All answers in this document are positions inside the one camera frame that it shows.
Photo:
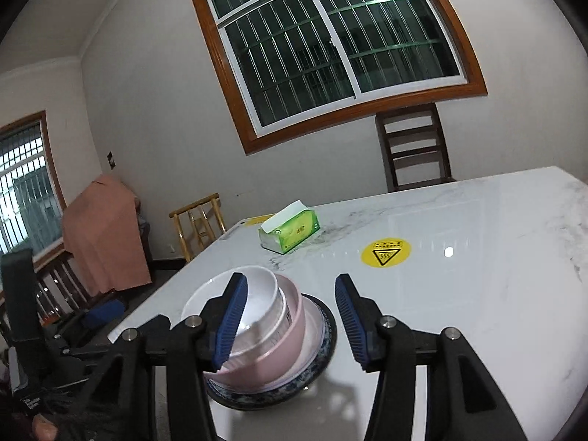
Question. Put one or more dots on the pink cloth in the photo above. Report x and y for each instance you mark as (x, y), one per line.
(105, 239)

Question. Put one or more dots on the blue floral patterned plate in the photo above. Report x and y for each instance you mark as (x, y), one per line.
(257, 405)
(294, 388)

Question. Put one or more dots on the small wooden framed window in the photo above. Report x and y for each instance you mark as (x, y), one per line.
(23, 193)

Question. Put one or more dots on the yellow round warning sticker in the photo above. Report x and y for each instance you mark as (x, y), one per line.
(257, 220)
(385, 255)

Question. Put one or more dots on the white bowl blue stripes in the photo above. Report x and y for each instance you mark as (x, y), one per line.
(262, 294)

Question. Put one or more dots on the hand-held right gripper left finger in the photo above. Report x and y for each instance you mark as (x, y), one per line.
(229, 321)

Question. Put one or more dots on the dark wooden slatted chair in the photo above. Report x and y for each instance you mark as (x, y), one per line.
(76, 285)

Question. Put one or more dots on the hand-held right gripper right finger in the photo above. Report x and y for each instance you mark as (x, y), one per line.
(349, 326)

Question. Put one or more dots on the wooden framed barred window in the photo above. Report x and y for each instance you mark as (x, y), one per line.
(321, 46)

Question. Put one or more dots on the bamboo chair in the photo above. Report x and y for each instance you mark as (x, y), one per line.
(193, 205)

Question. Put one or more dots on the large pink bowl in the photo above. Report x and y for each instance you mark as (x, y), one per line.
(285, 353)

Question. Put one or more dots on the black wall switch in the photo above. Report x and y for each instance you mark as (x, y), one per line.
(110, 160)

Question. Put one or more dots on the green tissue pack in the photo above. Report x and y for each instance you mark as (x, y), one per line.
(294, 234)

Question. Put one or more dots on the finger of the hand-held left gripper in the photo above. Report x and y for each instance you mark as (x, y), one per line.
(87, 353)
(105, 314)

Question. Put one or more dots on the person's left hand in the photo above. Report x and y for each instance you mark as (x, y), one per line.
(43, 429)

